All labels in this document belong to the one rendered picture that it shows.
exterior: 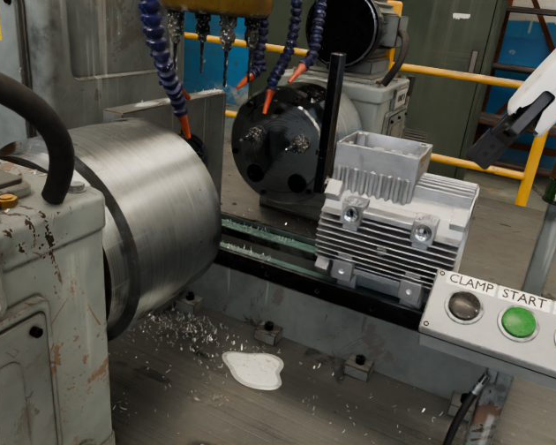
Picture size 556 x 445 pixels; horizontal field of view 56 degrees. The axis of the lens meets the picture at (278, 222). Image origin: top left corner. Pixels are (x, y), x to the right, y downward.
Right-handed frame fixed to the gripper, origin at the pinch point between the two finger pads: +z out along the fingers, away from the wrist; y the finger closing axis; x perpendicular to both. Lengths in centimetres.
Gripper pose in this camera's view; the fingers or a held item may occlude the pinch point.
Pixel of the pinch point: (486, 149)
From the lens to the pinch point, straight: 70.7
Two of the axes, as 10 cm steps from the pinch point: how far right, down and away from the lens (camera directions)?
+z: -5.3, 6.7, 5.3
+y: 4.0, -3.5, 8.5
